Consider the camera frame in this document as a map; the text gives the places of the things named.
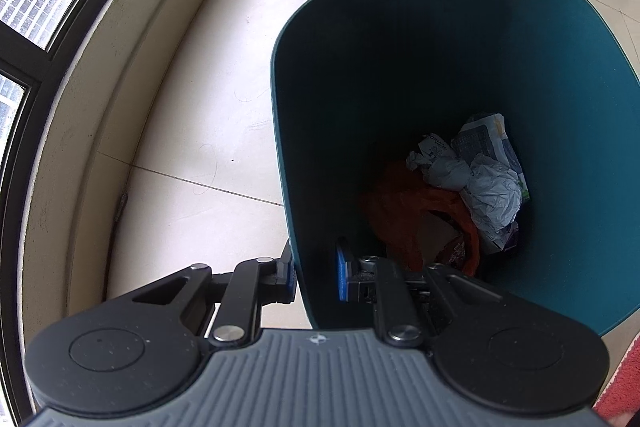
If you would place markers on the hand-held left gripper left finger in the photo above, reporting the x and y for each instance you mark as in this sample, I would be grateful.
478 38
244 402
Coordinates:
290 274

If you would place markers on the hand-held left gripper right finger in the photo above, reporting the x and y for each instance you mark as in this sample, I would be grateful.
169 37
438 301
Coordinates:
341 273

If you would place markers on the teal plastic trash bin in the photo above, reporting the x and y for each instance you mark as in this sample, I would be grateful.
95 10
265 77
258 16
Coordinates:
380 82

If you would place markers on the orange plastic bag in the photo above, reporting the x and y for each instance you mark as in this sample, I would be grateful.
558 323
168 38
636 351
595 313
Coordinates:
400 212

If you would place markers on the small crumpled white paper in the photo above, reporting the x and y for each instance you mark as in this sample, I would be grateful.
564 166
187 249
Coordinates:
442 172

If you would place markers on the purple and white printed packet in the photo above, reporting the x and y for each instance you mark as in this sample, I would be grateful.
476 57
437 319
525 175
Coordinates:
435 146

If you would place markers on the large crumpled white paper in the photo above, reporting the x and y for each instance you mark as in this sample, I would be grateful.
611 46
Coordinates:
495 197

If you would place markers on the grey and green printed packet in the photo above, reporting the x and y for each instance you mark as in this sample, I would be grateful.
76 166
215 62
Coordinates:
480 134

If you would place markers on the red floor mat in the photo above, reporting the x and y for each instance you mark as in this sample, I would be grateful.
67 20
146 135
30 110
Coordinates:
625 387

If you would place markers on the small grey wall clip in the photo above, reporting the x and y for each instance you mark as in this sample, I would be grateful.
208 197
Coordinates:
121 207

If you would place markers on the black window frame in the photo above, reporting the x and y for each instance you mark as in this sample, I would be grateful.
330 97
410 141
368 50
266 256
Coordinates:
55 57

